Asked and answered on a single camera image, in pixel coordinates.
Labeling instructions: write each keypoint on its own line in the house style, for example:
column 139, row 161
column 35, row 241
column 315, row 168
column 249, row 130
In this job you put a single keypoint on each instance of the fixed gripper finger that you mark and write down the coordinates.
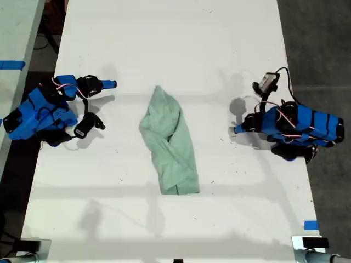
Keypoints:
column 109, row 82

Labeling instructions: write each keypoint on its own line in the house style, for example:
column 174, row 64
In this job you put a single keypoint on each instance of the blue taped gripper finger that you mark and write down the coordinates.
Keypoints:
column 240, row 130

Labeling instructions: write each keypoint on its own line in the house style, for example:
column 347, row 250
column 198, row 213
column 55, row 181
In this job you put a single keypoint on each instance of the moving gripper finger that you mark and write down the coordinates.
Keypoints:
column 109, row 86

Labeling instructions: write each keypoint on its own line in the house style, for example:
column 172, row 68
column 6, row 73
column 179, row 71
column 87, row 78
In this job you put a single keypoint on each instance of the pale green t-shirt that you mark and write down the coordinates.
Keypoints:
column 175, row 153

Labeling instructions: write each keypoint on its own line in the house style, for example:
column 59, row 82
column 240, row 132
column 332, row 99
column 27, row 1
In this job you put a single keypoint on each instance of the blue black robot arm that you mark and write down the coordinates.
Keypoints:
column 315, row 123
column 27, row 117

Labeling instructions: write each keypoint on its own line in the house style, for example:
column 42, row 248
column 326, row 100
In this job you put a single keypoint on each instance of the long blue tape strip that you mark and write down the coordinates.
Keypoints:
column 11, row 65

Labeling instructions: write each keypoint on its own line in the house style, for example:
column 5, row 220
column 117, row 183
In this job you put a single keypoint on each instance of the white side table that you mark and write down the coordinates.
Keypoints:
column 13, row 27

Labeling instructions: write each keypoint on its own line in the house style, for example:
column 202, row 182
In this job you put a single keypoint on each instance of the short blue tape strip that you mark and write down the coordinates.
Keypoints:
column 311, row 225

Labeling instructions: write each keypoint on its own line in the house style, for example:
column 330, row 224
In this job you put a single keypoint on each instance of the metal corner plate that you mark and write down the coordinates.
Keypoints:
column 297, row 246
column 46, row 248

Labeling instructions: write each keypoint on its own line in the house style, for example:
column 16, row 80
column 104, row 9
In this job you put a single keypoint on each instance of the small black box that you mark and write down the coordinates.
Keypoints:
column 30, row 245
column 315, row 242

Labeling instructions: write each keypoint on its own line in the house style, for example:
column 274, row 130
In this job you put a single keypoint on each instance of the grey metal pipe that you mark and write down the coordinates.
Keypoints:
column 19, row 259
column 323, row 257

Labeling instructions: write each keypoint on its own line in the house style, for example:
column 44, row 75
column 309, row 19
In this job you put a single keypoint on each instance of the black camera stalk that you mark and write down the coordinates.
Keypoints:
column 86, row 107
column 262, row 105

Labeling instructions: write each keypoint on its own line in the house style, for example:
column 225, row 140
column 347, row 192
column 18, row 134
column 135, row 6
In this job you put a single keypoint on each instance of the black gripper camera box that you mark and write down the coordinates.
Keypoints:
column 266, row 82
column 85, row 126

